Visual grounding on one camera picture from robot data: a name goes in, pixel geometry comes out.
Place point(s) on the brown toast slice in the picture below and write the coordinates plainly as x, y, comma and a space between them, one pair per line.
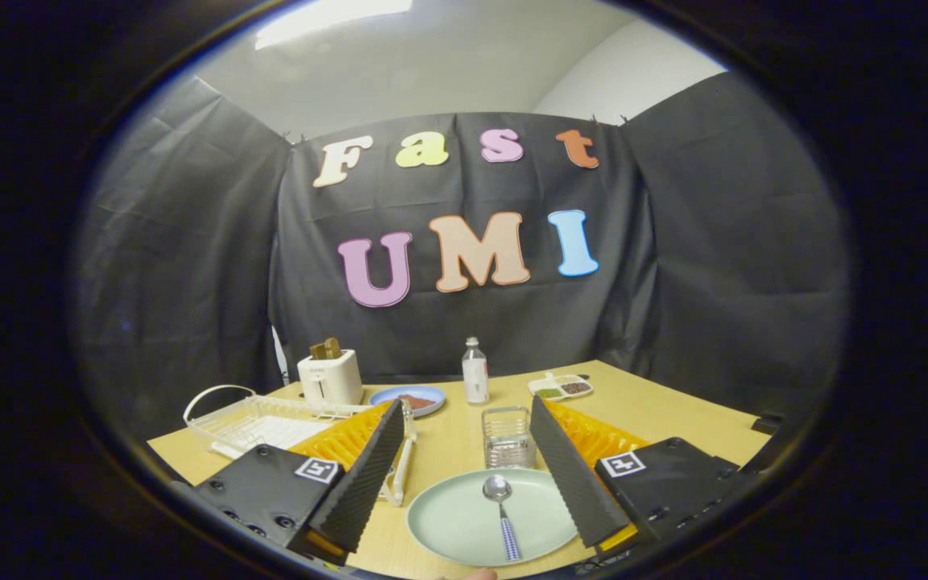
317, 351
332, 348

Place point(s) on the clear plastic bottle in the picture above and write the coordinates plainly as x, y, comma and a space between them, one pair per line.
475, 379

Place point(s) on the pale green plate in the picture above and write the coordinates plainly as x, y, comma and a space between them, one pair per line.
448, 515

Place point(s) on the white plastic tongs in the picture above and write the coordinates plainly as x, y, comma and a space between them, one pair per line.
401, 467

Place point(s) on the white toaster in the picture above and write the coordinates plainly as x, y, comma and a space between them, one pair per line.
331, 379

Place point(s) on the black backdrop cloth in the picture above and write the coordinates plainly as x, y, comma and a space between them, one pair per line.
714, 282

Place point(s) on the small black block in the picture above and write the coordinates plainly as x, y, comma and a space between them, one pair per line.
768, 424

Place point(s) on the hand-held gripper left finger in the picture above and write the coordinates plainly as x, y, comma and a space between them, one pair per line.
363, 491

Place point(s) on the white divided grain dish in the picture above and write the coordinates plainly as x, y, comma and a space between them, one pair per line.
561, 387

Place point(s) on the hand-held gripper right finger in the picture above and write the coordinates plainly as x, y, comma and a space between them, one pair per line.
577, 483

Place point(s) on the blue plate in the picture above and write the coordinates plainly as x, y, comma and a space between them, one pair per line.
383, 395

